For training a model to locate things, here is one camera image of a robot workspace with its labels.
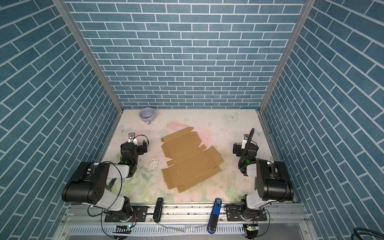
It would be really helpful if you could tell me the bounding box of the brown cardboard paper box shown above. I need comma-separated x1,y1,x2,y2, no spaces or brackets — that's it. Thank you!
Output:
161,127,224,193

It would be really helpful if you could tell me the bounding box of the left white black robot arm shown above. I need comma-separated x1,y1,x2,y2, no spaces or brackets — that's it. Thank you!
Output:
62,140,149,222

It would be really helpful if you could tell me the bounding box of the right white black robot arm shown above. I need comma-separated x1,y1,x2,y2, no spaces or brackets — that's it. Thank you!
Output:
233,128,295,216

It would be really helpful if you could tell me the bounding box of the lavender ceramic cup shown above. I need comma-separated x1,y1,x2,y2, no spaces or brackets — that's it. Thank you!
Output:
139,107,156,125

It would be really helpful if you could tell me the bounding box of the black marker pen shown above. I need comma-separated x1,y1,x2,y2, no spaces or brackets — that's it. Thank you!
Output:
153,198,164,223

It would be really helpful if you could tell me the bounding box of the blue black stapler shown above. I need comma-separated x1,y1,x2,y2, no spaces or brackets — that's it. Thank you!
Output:
207,198,222,234

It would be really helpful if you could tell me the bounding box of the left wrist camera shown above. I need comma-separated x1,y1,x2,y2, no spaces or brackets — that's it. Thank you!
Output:
128,133,137,145

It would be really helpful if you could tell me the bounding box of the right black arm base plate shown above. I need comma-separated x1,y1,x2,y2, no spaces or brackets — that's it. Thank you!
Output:
224,204,267,222

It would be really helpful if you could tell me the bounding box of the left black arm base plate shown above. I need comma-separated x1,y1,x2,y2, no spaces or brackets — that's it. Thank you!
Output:
105,206,149,223

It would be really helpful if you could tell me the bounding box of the aluminium front rail frame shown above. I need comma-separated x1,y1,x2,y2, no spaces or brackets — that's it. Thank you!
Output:
53,202,317,240

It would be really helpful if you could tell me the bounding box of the black cable bottom right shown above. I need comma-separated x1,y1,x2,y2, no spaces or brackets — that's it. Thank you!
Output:
350,227,384,240

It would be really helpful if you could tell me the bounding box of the left aluminium corner post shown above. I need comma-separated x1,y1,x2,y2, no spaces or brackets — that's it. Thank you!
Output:
52,0,124,114

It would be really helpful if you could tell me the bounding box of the aluminium corner post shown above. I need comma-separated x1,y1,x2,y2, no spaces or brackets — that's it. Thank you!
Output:
52,0,124,114
259,0,316,114

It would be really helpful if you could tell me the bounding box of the right aluminium corner post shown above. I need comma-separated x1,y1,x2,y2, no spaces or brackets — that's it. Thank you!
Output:
259,0,316,114

